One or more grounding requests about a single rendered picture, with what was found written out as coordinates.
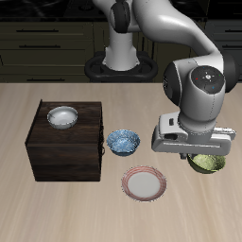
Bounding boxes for green bowl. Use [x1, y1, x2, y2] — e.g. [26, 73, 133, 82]
[186, 153, 227, 175]

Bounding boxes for red rimmed white plate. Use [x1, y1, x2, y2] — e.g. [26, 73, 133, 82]
[121, 165, 167, 203]

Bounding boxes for dark wooden cabinet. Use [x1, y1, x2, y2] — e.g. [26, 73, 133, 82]
[25, 98, 105, 182]

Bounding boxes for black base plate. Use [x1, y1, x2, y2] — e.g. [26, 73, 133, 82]
[83, 51, 159, 81]

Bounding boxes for white bowl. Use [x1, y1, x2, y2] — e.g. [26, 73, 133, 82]
[46, 105, 79, 130]

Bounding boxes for dark kitchen cupboards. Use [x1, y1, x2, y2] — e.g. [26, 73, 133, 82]
[0, 0, 242, 84]

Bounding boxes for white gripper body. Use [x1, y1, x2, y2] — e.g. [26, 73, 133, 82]
[150, 124, 237, 156]

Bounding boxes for blue patterned bowl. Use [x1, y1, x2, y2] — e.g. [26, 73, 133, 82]
[106, 129, 141, 157]

